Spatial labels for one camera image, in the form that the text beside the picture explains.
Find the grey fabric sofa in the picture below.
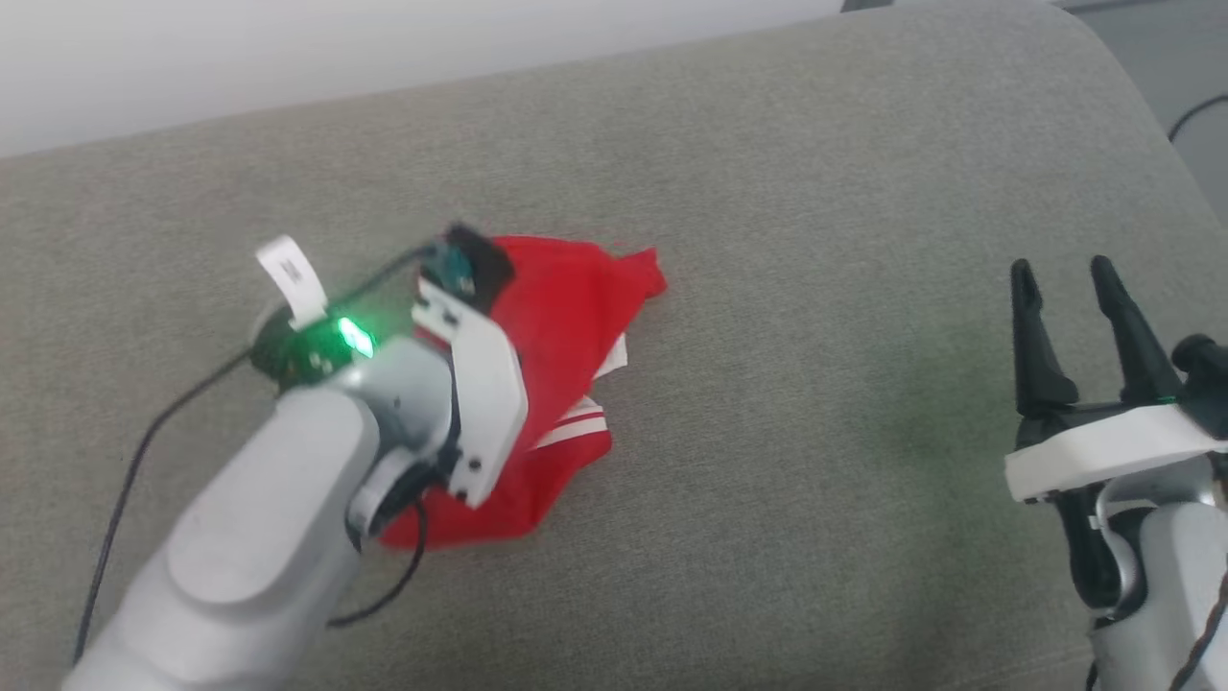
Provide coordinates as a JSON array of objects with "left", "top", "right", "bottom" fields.
[{"left": 0, "top": 0, "right": 1228, "bottom": 691}]

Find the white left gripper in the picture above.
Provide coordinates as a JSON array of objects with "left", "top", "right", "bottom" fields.
[{"left": 413, "top": 278, "right": 530, "bottom": 510}]

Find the black floor cable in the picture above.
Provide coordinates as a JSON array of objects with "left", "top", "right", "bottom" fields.
[{"left": 1168, "top": 92, "right": 1228, "bottom": 143}]

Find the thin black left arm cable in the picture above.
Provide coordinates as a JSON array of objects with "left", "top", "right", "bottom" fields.
[{"left": 72, "top": 245, "right": 442, "bottom": 668}]

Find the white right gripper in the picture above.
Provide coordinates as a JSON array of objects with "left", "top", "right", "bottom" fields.
[{"left": 1004, "top": 255, "right": 1228, "bottom": 615}]

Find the red white basketball jersey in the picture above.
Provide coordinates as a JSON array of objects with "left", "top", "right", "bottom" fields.
[{"left": 379, "top": 235, "right": 668, "bottom": 551}]

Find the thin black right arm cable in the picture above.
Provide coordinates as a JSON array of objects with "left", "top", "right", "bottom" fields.
[{"left": 1166, "top": 574, "right": 1228, "bottom": 691}]

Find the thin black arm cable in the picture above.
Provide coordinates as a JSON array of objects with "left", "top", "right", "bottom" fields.
[
  {"left": 1166, "top": 574, "right": 1228, "bottom": 691},
  {"left": 72, "top": 245, "right": 442, "bottom": 668}
]

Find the white cable label tag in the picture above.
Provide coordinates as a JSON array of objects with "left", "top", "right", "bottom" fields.
[{"left": 255, "top": 235, "right": 329, "bottom": 332}]

